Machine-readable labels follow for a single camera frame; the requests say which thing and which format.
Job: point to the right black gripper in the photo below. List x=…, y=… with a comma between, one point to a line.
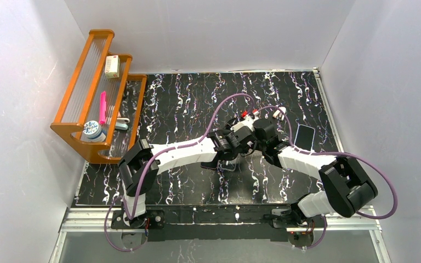
x=260, y=146

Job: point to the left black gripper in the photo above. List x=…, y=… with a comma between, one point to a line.
x=230, y=153

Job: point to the clear magsafe phone case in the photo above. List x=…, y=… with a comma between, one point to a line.
x=228, y=165

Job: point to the purple phone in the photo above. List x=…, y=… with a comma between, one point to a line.
x=210, y=165

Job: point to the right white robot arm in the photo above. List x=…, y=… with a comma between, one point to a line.
x=346, y=185

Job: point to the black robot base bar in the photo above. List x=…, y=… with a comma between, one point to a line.
x=211, y=222

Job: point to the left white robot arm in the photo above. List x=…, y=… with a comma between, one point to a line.
x=139, y=167

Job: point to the teal and white stapler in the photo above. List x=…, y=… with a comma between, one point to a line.
x=122, y=124

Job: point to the orange wooden shelf rack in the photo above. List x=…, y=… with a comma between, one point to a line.
x=88, y=91

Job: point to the pink highlighter marker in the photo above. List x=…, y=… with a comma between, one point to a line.
x=102, y=108

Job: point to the blue and white tape roll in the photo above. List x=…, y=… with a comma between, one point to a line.
x=93, y=132

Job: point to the white and red box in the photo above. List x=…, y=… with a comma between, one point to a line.
x=112, y=66

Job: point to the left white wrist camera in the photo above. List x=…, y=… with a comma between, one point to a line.
x=247, y=122

